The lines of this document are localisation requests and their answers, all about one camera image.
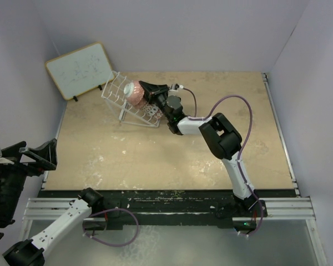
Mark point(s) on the yellow framed whiteboard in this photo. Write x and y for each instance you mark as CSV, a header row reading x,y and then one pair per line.
x,y
80,71

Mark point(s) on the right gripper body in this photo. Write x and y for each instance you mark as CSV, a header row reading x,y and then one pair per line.
x,y
161,100

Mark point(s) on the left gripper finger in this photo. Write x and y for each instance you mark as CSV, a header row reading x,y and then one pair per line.
x,y
29,153
46,153

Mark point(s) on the grey leaf bowl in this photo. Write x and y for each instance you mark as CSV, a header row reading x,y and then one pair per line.
x,y
141,104
133,92

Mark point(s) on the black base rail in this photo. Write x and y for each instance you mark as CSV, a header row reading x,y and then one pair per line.
x,y
218,208

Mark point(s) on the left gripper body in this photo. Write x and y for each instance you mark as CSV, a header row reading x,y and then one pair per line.
x,y
9,179

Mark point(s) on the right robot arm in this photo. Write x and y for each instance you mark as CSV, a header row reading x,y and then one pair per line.
x,y
222,138

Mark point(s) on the red patterned bowl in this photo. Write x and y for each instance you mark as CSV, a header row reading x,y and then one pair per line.
x,y
158,115

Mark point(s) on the white wire dish rack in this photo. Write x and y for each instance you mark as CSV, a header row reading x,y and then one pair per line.
x,y
113,95

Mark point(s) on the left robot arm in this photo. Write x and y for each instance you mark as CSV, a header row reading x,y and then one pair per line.
x,y
34,251

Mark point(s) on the brown patterned bowl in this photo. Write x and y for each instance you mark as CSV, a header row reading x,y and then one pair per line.
x,y
149,107

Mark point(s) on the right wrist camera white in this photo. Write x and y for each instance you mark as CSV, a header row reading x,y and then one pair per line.
x,y
176,88

